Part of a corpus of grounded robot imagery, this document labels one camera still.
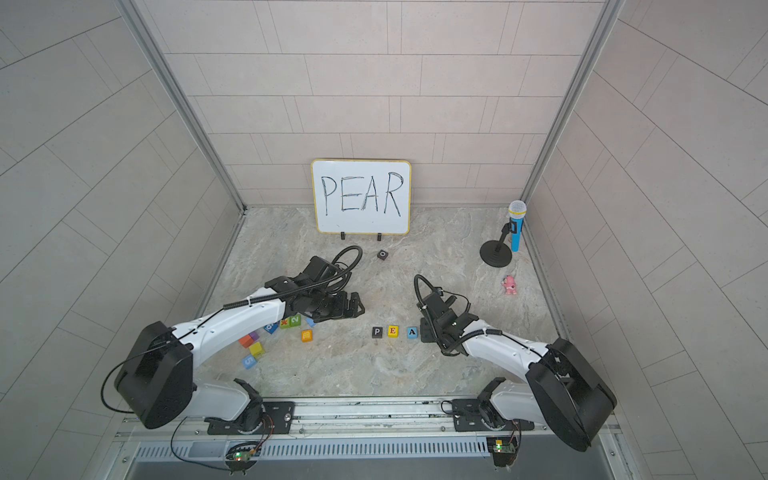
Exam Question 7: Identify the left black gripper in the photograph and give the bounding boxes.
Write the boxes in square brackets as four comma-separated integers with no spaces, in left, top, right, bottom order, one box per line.
[308,289,371,322]

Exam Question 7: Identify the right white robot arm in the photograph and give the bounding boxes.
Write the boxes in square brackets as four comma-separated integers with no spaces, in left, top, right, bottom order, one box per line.
[416,290,617,452]

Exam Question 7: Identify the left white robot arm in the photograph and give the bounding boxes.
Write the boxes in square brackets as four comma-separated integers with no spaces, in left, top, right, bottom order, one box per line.
[107,256,365,434]

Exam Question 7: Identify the white PEAR whiteboard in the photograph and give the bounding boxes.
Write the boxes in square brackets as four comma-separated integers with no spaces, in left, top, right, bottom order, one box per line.
[311,159,412,235]

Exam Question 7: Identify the green 2 block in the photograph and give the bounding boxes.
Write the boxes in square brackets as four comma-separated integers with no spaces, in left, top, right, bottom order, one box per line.
[279,314,302,329]

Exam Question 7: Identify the pink toy figure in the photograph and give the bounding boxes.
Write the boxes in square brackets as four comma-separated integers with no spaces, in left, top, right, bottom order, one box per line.
[501,275,517,295]

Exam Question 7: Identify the black microphone stand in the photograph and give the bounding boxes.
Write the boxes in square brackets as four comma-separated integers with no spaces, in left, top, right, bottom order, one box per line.
[479,222,513,268]

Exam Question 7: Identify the light blue bottom block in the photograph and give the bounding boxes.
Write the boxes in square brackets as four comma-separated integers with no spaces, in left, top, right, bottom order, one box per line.
[242,355,257,369]

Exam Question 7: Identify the blue toy microphone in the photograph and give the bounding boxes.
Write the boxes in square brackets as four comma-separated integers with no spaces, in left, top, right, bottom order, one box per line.
[508,200,527,252]

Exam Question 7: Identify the right green circuit board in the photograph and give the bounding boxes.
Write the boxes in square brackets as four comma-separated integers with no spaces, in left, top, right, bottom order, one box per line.
[486,437,520,468]

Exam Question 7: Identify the green circuit board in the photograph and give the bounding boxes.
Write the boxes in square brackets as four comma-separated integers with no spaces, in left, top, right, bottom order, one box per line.
[486,437,520,468]
[224,442,261,474]

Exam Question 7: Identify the left green circuit board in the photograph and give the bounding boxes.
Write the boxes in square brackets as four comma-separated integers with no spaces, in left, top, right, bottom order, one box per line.
[224,442,261,474]

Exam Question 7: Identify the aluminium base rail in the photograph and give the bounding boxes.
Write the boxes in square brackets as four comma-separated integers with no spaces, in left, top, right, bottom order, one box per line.
[115,397,615,467]

